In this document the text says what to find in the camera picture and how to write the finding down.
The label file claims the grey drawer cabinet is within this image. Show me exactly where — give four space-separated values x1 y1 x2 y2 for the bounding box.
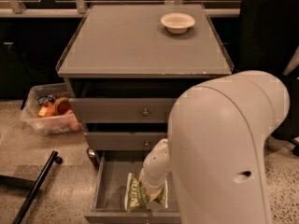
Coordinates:
55 3 235 161

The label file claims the black office chair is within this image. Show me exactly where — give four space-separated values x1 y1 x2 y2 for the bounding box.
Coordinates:
235 0 299 155

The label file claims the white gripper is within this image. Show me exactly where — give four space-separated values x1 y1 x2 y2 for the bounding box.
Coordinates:
139 169 167 200

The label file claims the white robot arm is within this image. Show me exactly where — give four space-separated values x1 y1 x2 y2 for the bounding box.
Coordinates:
143 71 290 224

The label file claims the orange cup in bin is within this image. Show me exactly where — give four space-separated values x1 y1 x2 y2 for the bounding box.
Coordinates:
54 97 71 115

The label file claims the clear plastic storage bin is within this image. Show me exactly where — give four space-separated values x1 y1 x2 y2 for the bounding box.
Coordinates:
21 83 82 135

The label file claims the cabinet caster wheel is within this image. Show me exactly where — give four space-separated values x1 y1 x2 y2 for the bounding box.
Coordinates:
87 148 99 168

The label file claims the white paper bowl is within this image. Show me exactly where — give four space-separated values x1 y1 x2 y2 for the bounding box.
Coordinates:
161 13 195 35

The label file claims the grey bottom drawer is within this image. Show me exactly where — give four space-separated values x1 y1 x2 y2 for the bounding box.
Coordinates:
84 151 180 224

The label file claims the black metal stand leg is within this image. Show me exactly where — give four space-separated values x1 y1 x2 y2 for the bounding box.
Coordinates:
0 151 63 224

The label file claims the grey top drawer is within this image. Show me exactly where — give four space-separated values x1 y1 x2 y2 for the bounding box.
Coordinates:
68 80 178 124

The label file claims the grey middle drawer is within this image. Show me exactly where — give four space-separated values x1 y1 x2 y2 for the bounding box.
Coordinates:
84 123 167 150

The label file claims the green jalapeno chip bag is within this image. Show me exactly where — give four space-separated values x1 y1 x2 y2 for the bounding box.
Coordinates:
124 173 168 213

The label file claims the grey drawer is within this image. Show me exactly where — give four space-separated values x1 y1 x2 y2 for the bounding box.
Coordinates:
84 123 167 150
68 80 178 124
84 151 180 224

